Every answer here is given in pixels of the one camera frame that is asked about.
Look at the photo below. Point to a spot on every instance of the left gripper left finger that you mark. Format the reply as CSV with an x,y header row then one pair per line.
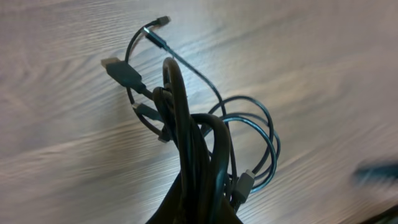
x,y
172,209

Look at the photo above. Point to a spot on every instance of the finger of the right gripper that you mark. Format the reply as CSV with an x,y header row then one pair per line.
x,y
376,173

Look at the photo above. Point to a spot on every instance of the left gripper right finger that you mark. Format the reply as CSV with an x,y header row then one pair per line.
x,y
226,214

